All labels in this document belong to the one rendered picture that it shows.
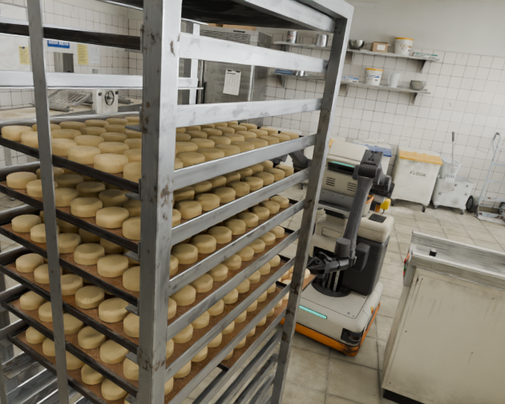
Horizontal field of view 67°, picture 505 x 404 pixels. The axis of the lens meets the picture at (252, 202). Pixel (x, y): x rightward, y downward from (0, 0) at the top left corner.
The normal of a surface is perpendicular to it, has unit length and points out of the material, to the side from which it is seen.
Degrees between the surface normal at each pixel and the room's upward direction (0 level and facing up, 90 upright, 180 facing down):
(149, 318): 90
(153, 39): 90
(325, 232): 99
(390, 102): 90
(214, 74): 90
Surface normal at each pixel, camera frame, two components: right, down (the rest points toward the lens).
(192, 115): 0.86, 0.26
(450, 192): -0.20, 0.40
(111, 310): 0.11, -0.93
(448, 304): -0.38, 0.28
